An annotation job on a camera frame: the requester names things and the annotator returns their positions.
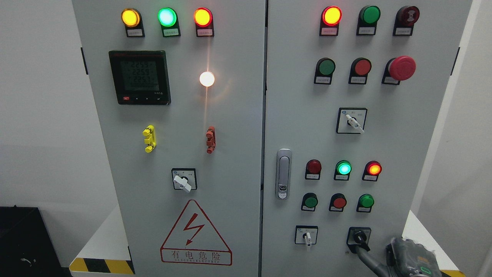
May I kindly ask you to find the dark red indicator lower left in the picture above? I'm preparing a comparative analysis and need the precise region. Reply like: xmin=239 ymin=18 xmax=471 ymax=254
xmin=305 ymin=159 xmax=322 ymax=180

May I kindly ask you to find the yellow terminal connector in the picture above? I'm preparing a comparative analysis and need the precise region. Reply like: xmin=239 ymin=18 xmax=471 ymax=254
xmin=142 ymin=125 xmax=156 ymax=153

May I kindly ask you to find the red indicator light left door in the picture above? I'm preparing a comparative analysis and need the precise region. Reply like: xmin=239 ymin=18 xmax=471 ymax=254
xmin=194 ymin=7 xmax=214 ymax=37

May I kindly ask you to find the red lit indicator right door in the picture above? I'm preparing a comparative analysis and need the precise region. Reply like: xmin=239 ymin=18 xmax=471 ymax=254
xmin=319 ymin=6 xmax=342 ymax=37

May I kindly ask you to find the green lit indicator lower middle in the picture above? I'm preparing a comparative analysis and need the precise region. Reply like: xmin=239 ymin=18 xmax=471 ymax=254
xmin=333 ymin=160 xmax=352 ymax=181

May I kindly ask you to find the red terminal connector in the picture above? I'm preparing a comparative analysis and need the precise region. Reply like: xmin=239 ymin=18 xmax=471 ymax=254
xmin=206 ymin=126 xmax=216 ymax=154

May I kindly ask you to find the white selector switch upper right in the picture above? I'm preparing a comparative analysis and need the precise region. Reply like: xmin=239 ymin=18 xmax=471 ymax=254
xmin=336 ymin=107 xmax=368 ymax=134

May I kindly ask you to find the white glowing indicator light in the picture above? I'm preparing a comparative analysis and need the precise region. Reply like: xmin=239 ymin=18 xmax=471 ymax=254
xmin=199 ymin=71 xmax=216 ymax=87

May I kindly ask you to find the green push button upper row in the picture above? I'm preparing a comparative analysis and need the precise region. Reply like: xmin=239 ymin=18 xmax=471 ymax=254
xmin=313 ymin=57 xmax=336 ymax=85

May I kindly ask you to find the black digital power meter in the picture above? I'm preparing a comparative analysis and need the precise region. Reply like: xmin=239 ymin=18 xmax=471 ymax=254
xmin=108 ymin=50 xmax=171 ymax=105

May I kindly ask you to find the green push button row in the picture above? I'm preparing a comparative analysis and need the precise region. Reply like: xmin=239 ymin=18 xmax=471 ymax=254
xmin=313 ymin=57 xmax=336 ymax=85
xmin=301 ymin=192 xmax=318 ymax=212

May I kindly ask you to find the grey cabinet door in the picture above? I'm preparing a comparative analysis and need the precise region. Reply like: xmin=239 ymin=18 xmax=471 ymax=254
xmin=261 ymin=0 xmax=472 ymax=277
xmin=73 ymin=0 xmax=266 ymax=277

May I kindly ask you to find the red emergency stop button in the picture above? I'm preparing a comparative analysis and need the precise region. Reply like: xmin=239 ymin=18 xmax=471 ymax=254
xmin=381 ymin=55 xmax=416 ymax=85

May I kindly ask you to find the green push button lower row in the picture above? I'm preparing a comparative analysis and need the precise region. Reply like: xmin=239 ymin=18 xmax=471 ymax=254
xmin=301 ymin=192 xmax=318 ymax=212

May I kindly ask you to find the green indicator light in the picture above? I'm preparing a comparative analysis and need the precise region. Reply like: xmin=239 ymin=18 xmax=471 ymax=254
xmin=158 ymin=7 xmax=181 ymax=37
xmin=356 ymin=5 xmax=381 ymax=36

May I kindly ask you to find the red black buzzer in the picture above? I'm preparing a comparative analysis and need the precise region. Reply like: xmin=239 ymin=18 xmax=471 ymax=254
xmin=392 ymin=6 xmax=420 ymax=36

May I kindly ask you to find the red push button row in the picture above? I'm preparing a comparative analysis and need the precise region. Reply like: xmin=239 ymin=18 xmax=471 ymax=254
xmin=329 ymin=193 xmax=347 ymax=212
xmin=348 ymin=57 xmax=372 ymax=85

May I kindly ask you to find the black box bottom left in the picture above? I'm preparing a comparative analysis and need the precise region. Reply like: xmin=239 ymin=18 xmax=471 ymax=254
xmin=0 ymin=206 xmax=63 ymax=277

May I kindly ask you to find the red electric warning sticker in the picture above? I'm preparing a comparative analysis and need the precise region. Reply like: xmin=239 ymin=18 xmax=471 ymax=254
xmin=160 ymin=199 xmax=233 ymax=266

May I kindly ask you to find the silver door handle lock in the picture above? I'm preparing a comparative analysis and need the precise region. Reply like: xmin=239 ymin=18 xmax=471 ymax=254
xmin=275 ymin=149 xmax=292 ymax=200

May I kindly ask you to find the red indicator lower right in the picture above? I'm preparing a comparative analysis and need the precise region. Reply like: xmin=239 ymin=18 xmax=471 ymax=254
xmin=362 ymin=160 xmax=382 ymax=181

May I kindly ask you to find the green indicator light top left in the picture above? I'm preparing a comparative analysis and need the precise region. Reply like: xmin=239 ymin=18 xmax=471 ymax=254
xmin=158 ymin=7 xmax=181 ymax=37

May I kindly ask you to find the red push button lower row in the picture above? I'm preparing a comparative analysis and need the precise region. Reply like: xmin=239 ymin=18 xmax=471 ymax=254
xmin=329 ymin=193 xmax=347 ymax=212

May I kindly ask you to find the left grey cabinet door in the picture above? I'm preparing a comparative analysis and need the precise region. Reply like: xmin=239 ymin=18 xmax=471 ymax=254
xmin=73 ymin=0 xmax=266 ymax=277

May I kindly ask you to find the white selector switch lower right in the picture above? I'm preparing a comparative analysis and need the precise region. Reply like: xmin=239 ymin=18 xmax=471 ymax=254
xmin=294 ymin=225 xmax=318 ymax=251

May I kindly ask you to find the green indicator light top right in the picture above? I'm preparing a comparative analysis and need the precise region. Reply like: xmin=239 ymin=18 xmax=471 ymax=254
xmin=356 ymin=5 xmax=381 ymax=36

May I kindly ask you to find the white selector switch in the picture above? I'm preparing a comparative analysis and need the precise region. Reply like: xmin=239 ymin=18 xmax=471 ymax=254
xmin=294 ymin=225 xmax=318 ymax=251
xmin=336 ymin=107 xmax=368 ymax=134

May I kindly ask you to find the red push button upper row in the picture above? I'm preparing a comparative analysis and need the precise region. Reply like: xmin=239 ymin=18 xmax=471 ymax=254
xmin=348 ymin=57 xmax=372 ymax=85

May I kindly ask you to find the black rotary knob switch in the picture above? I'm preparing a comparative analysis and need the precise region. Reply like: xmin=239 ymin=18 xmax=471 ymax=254
xmin=346 ymin=227 xmax=371 ymax=254

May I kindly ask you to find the green illuminated button lower right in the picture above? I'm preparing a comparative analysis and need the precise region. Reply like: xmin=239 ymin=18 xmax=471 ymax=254
xmin=356 ymin=194 xmax=375 ymax=213

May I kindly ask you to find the white platform with hazard stripes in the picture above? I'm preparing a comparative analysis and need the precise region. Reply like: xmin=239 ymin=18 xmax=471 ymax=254
xmin=69 ymin=205 xmax=464 ymax=277

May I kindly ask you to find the white selector switch left door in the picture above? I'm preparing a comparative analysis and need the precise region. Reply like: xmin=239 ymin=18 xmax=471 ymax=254
xmin=171 ymin=168 xmax=198 ymax=193

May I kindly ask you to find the yellow indicator light top left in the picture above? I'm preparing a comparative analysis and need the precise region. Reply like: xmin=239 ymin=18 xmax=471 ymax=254
xmin=121 ymin=8 xmax=145 ymax=37

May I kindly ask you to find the right grey cabinet door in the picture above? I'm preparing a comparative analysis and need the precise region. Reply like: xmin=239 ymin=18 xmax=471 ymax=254
xmin=261 ymin=0 xmax=472 ymax=277

